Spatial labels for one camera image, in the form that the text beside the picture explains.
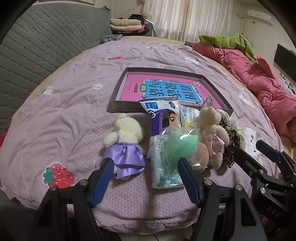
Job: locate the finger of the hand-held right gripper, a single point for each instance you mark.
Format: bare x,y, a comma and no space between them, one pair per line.
268,149
245,160

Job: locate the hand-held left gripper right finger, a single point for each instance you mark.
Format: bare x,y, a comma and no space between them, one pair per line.
189,183

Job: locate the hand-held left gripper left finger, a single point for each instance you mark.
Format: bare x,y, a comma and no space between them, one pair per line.
101,183

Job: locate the leopard scrunchie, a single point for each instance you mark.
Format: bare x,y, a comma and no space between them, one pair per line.
234,141

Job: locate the green white tissue pack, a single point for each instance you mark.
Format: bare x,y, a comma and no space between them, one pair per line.
161,173

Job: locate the plush doll purple dress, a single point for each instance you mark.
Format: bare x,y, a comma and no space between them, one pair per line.
124,150

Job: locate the green makeup sponge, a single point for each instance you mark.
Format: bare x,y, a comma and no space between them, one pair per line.
180,143

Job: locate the plush bear pink dress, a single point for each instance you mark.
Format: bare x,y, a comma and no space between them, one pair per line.
210,122

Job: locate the yellow white packet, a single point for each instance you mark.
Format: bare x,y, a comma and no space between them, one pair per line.
188,115

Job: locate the purple white packet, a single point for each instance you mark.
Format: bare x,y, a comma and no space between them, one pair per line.
157,109

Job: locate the shallow brown box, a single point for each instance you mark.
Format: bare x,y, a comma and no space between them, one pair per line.
120,88

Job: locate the pink quilt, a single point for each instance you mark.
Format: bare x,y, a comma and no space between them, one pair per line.
254,78

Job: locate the black television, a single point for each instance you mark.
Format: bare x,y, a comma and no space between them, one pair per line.
284,60

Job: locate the pink book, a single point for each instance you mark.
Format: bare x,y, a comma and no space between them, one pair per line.
134,88

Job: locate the green cloth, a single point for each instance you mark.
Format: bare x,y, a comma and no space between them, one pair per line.
240,42

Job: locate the white air conditioner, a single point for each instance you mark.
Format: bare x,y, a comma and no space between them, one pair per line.
260,16

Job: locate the blue patterned cloth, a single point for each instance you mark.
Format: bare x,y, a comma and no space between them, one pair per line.
111,39

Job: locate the grey quilted headboard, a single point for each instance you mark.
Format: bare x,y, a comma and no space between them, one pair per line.
46,46

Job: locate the white curtain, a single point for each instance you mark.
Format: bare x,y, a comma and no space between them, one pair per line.
185,16

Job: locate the dark red cloth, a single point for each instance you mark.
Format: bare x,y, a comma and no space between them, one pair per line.
144,31

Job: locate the cream folded blanket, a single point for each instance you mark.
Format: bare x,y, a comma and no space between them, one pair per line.
124,22

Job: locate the black garment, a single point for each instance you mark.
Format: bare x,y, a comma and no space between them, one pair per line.
136,17

